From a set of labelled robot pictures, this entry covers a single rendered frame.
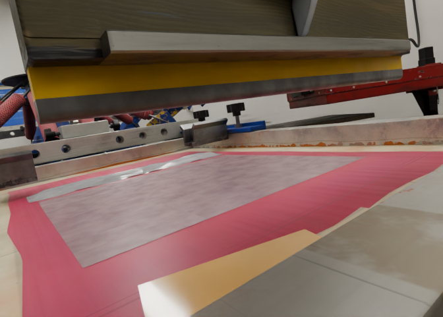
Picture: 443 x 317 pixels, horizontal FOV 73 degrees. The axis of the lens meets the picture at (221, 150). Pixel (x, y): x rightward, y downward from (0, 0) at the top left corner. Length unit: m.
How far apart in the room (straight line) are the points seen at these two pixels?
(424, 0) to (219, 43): 2.23
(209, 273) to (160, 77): 0.11
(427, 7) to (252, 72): 2.17
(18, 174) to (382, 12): 0.55
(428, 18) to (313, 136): 1.85
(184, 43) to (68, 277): 0.15
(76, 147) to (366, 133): 0.67
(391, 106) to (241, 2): 2.24
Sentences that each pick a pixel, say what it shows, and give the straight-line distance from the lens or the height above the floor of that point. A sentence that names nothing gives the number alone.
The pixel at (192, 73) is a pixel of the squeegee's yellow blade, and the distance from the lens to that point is 0.19.
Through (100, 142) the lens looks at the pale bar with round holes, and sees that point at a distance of 0.87.
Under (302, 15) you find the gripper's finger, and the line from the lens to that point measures 0.24.
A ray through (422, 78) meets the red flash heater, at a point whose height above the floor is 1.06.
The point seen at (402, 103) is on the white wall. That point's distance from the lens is 2.39.
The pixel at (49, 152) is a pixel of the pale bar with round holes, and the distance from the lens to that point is 0.85.
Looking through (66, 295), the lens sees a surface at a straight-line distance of 0.19.
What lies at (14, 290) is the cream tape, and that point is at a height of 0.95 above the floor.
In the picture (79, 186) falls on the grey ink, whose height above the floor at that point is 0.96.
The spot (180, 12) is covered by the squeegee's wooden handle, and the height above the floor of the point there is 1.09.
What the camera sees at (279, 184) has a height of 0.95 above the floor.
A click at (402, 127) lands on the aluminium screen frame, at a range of 0.49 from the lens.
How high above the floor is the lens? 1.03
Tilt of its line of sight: 6 degrees down
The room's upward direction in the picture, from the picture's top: 9 degrees counter-clockwise
